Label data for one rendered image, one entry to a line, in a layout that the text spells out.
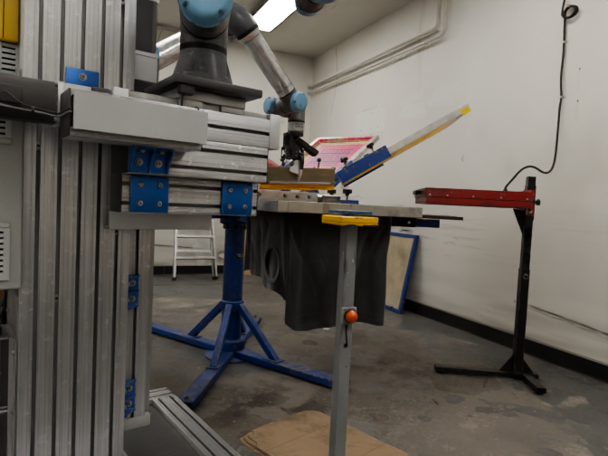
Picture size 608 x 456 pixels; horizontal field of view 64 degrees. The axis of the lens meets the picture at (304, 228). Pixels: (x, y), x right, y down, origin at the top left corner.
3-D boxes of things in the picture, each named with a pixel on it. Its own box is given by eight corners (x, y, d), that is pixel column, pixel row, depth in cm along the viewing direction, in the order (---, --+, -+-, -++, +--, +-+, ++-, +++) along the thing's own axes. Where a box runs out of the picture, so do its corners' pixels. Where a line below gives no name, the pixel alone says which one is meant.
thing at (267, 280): (301, 302, 174) (305, 213, 173) (279, 303, 171) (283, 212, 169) (259, 281, 216) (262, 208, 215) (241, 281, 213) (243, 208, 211)
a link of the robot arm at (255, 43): (244, -14, 174) (316, 100, 195) (231, -4, 183) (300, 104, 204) (223, 3, 170) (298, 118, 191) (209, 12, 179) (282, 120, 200)
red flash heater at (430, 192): (511, 210, 307) (512, 192, 306) (539, 212, 261) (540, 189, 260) (413, 205, 312) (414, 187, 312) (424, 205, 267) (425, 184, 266)
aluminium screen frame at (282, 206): (422, 217, 181) (422, 207, 181) (277, 212, 157) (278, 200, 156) (326, 210, 252) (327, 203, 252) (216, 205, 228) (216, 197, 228)
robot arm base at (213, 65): (185, 78, 111) (186, 33, 110) (162, 88, 123) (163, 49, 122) (242, 90, 120) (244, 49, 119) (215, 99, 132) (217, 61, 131)
